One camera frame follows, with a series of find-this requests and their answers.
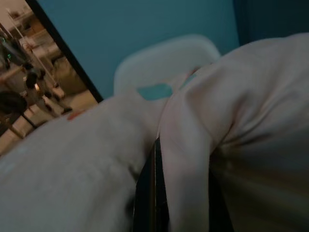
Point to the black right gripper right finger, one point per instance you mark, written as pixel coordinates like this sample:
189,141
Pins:
220,205

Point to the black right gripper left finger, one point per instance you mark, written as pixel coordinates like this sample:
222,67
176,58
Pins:
149,193

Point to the pink pillow with coloured dots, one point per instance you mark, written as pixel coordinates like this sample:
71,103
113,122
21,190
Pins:
241,108

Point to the black door frame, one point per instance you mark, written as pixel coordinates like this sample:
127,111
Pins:
67,52

